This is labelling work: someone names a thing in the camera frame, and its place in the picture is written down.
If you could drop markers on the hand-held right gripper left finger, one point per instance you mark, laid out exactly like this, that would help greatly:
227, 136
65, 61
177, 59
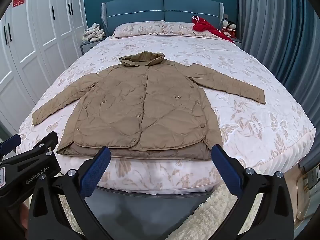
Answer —
96, 170

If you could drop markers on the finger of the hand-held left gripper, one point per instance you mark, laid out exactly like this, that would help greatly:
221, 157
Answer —
42, 143
10, 143

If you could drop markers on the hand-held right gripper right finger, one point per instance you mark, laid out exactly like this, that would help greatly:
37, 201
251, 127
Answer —
226, 170

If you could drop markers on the tan quilted jacket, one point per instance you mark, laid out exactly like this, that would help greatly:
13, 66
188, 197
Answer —
150, 105

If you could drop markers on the pile of pale clothes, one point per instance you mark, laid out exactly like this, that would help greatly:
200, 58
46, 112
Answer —
93, 32

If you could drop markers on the bed with floral cover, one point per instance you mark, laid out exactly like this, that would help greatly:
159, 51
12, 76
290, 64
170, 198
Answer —
250, 105

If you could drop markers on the white wardrobe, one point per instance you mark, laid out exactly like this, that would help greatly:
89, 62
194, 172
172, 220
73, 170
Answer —
37, 42

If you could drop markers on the grey nightstand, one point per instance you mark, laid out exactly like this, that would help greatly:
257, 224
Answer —
88, 47
236, 42

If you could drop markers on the red garment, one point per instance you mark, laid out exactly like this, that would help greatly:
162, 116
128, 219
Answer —
208, 28

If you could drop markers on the plush dolls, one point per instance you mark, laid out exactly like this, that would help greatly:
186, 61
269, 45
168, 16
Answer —
228, 27

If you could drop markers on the floral print pillow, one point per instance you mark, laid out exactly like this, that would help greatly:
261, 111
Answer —
137, 28
182, 28

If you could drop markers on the grey blue curtain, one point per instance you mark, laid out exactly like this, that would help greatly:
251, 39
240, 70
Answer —
275, 30

